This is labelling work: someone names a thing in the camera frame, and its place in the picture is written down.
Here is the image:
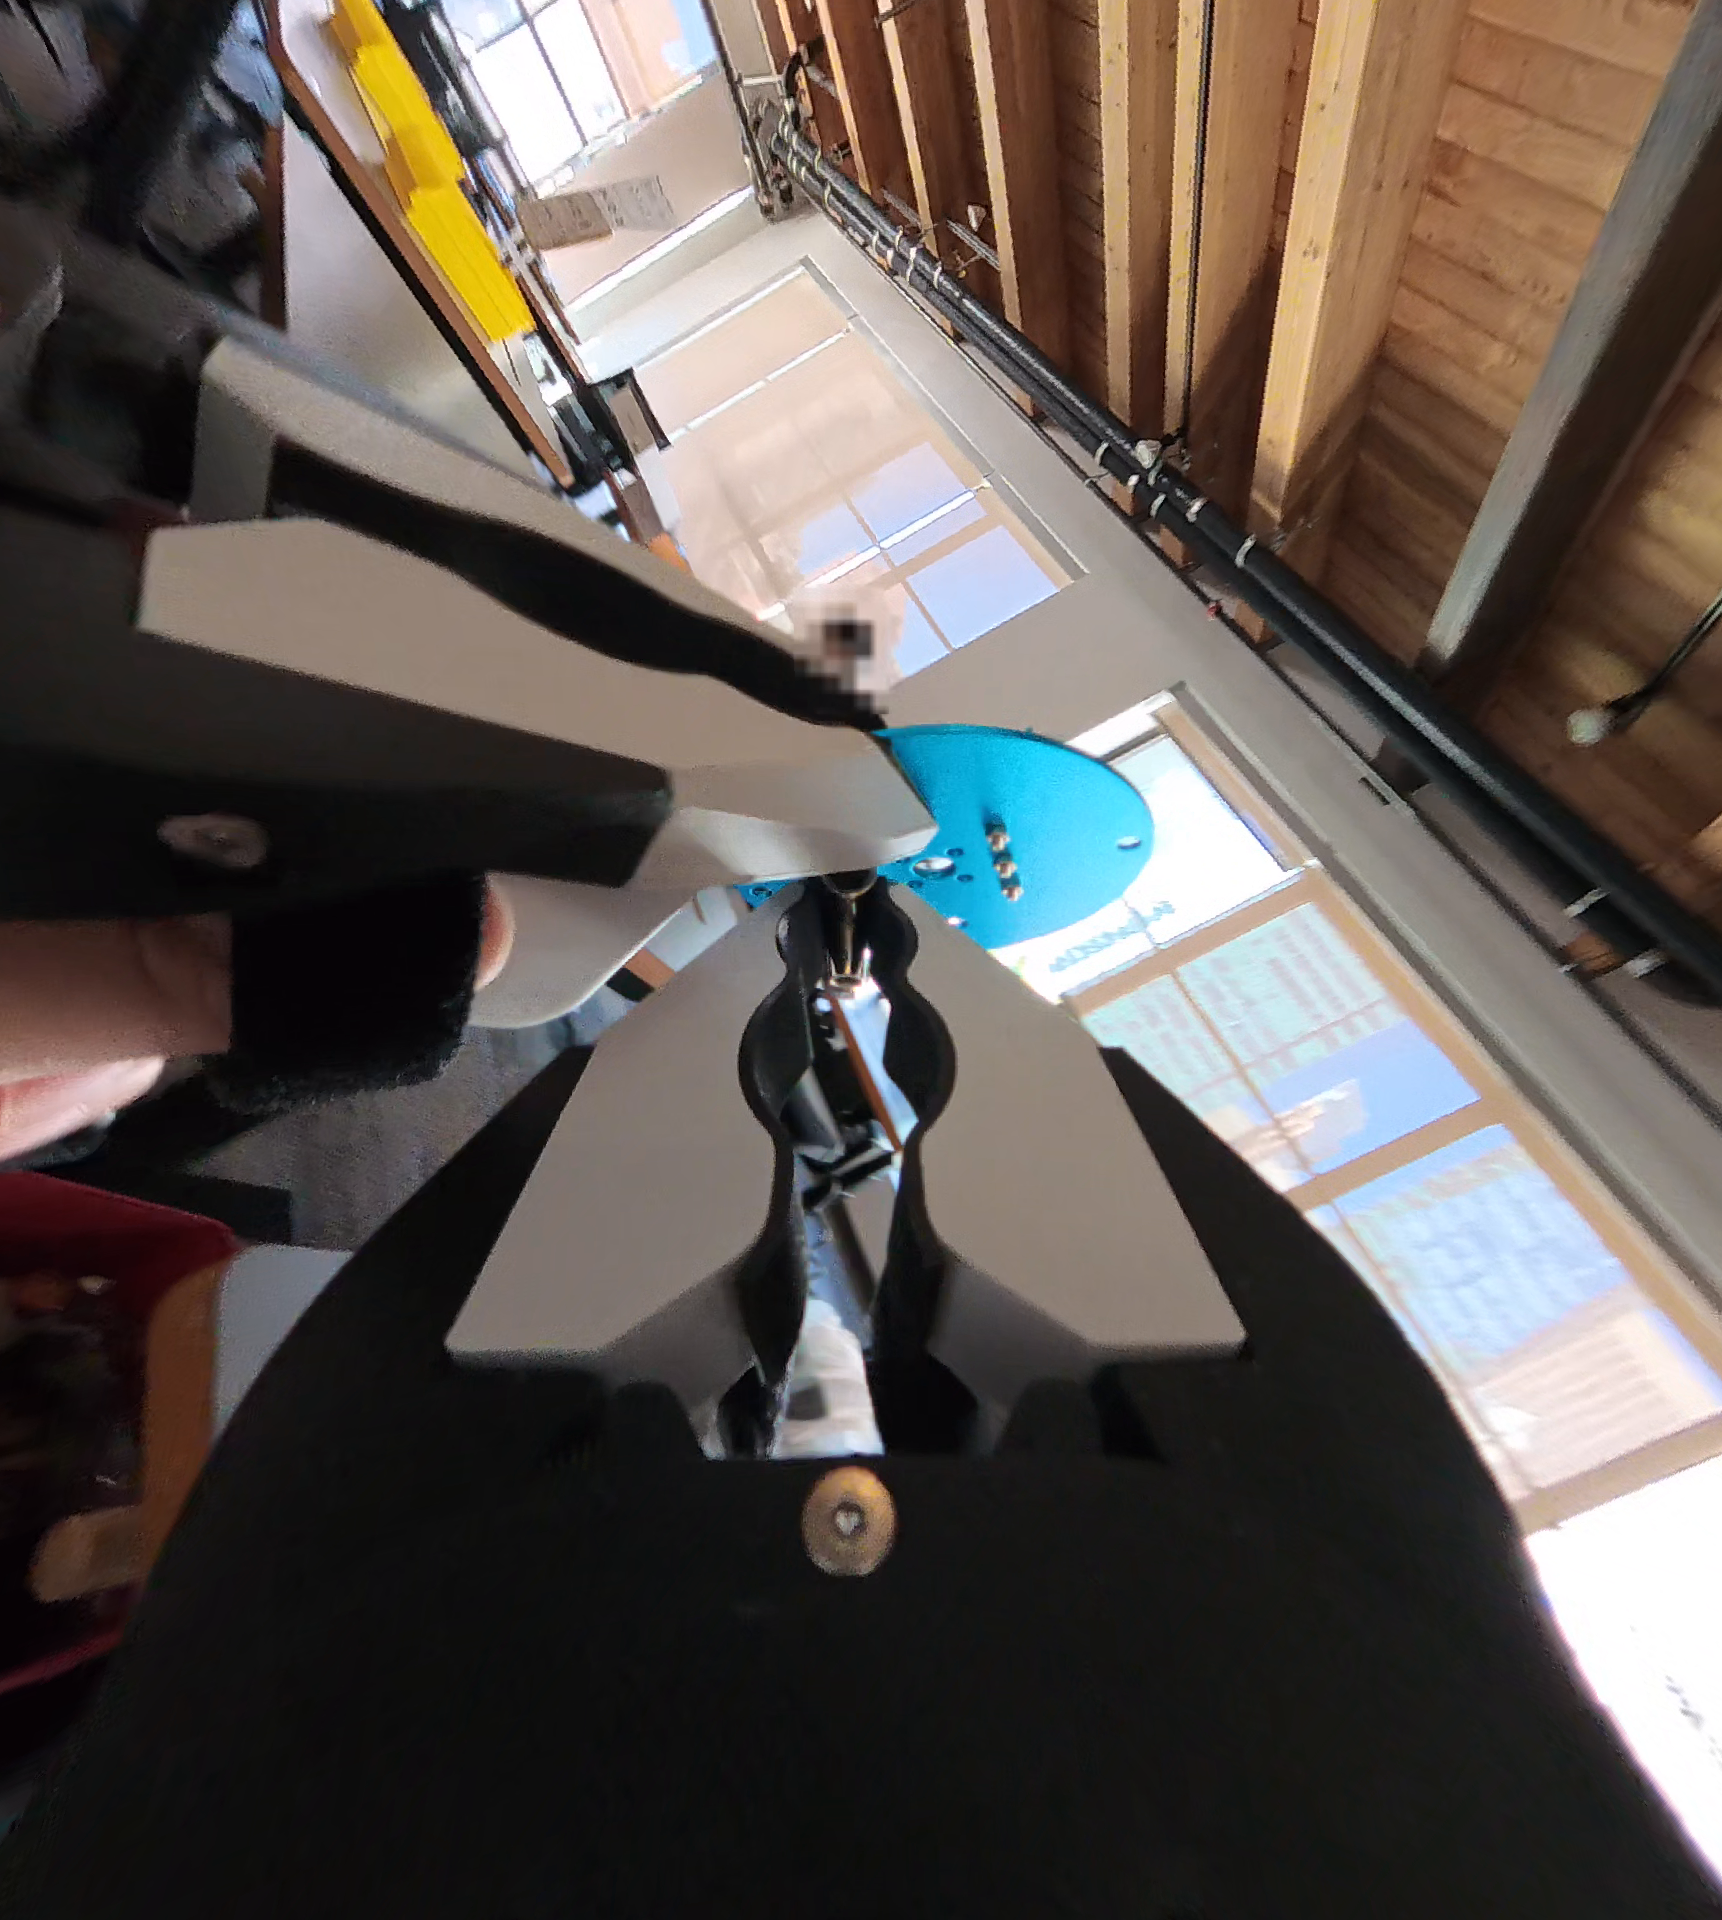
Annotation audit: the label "person's left hand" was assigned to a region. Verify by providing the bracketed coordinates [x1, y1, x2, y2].
[0, 884, 522, 1171]

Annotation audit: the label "silver cross socket wrench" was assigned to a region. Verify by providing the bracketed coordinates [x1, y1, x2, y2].
[799, 872, 882, 995]

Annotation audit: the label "blue round metal plate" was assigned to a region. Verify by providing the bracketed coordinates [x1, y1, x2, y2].
[738, 724, 1155, 957]

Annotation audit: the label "white printed paper sign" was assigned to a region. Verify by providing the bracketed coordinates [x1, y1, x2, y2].
[512, 173, 671, 254]

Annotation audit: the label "stack of yellow bins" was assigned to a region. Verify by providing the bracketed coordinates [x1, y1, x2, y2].
[327, 0, 539, 344]

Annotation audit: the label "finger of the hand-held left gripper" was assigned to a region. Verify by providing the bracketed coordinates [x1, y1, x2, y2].
[132, 516, 941, 889]
[190, 336, 870, 731]

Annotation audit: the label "red container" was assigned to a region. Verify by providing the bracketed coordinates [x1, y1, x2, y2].
[0, 1170, 245, 1727]

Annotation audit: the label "black ceiling pipes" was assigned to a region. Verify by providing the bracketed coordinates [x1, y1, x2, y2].
[761, 111, 1722, 1052]

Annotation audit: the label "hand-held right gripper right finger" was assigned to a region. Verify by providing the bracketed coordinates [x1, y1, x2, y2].
[859, 884, 1247, 1460]

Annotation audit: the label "window with roller blind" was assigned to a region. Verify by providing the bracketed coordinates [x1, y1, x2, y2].
[635, 265, 1092, 684]

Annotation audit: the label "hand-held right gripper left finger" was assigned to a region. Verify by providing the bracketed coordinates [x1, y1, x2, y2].
[444, 884, 821, 1460]

